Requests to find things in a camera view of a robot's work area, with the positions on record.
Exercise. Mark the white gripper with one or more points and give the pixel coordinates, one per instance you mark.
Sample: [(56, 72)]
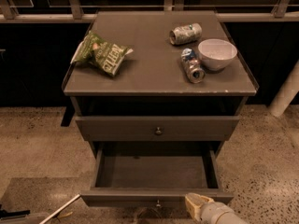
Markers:
[(212, 211)]

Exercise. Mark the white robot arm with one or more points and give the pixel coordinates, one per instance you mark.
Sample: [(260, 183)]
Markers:
[(234, 219)]

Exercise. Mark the grey top drawer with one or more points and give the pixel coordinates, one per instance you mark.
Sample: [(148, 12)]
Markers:
[(156, 128)]

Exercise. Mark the grey wooden drawer cabinet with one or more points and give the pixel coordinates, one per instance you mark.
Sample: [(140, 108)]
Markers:
[(152, 82)]

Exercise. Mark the white rod on floor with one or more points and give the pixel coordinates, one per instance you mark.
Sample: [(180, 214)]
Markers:
[(59, 210)]

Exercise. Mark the crushed blue silver can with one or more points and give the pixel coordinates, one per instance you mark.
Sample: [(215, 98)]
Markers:
[(192, 66)]

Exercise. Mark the white pillar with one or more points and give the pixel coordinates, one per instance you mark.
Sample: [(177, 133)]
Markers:
[(286, 93)]

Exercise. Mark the white bowl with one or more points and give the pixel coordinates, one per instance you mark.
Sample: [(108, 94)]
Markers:
[(216, 54)]

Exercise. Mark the crushed silver green can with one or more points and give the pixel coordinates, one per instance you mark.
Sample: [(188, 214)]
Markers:
[(185, 34)]

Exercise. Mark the green Kettle chip bag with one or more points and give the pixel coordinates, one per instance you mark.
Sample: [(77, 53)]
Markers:
[(95, 50)]

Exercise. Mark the black tool on floor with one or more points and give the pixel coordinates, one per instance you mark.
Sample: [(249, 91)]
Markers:
[(5, 214)]

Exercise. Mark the metal window railing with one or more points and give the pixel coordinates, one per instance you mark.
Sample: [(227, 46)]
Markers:
[(85, 10)]

